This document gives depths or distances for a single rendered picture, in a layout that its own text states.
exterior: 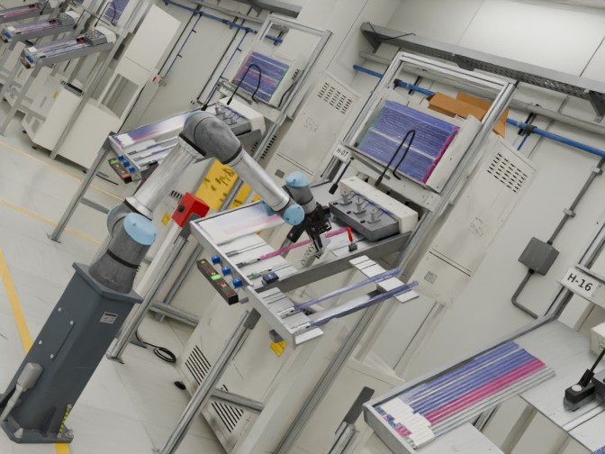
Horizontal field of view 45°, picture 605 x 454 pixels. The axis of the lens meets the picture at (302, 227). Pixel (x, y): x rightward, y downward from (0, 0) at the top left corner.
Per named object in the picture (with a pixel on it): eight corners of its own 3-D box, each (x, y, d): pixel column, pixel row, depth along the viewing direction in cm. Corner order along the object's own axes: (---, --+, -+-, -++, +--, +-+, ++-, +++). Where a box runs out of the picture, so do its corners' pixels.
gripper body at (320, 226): (333, 230, 281) (323, 205, 275) (314, 241, 279) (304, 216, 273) (323, 222, 288) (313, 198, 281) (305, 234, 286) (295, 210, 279)
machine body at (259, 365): (220, 467, 291) (301, 338, 286) (165, 376, 347) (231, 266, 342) (332, 495, 328) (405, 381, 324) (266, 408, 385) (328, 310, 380)
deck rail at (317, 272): (255, 304, 269) (253, 289, 266) (253, 301, 271) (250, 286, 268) (413, 245, 296) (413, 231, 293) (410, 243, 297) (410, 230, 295)
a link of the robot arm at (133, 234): (111, 255, 230) (132, 218, 229) (103, 240, 241) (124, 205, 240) (144, 269, 236) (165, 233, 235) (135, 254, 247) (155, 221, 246)
